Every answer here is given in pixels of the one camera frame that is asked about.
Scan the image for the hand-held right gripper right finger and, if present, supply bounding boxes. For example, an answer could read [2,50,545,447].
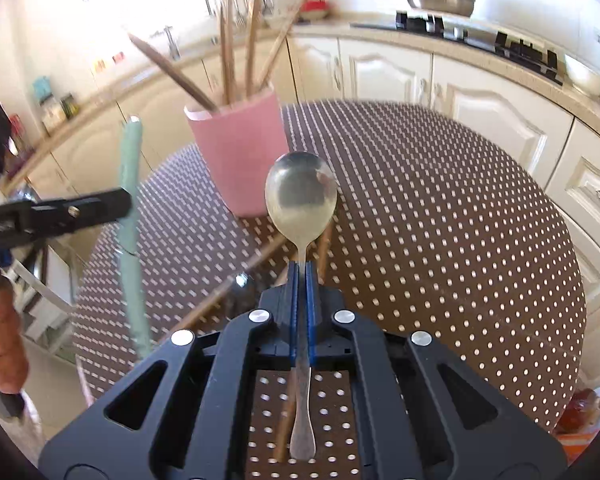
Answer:
[305,260,567,480]

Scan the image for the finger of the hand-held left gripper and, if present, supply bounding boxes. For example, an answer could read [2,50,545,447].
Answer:
[10,187,133,236]

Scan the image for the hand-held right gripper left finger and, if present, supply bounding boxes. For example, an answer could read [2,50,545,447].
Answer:
[39,260,301,480]

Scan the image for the mint green sheathed knife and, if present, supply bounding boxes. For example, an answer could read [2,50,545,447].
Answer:
[117,115,153,361]

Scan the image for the metal spoon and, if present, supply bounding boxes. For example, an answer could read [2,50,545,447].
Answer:
[265,151,338,461]

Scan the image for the group of wooden chopsticks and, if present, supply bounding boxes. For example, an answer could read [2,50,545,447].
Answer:
[126,0,333,463]

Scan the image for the person's left hand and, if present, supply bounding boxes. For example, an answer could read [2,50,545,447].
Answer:
[0,290,31,396]

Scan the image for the red utensil stand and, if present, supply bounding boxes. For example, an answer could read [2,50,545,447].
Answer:
[7,112,26,153]

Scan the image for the labelled glass jar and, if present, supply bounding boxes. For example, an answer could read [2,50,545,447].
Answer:
[40,95,68,133]

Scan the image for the white storage rack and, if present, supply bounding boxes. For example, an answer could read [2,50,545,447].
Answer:
[2,242,78,361]

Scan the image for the round polka dot table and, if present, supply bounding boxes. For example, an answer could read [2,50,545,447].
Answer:
[72,100,588,480]

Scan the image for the steel faucet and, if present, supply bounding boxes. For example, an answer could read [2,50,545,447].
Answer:
[150,25,182,61]

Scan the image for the beige kitchen countertop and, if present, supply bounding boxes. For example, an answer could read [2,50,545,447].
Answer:
[0,12,600,181]

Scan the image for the orange printed box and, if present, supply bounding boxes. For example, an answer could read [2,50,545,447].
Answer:
[552,387,600,466]

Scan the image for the red lidded container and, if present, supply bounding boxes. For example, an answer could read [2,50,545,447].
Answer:
[300,0,332,23]

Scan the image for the black gas stove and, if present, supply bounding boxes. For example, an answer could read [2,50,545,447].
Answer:
[395,9,566,86]

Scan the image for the white bowl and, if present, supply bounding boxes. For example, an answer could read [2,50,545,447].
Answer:
[564,54,600,100]

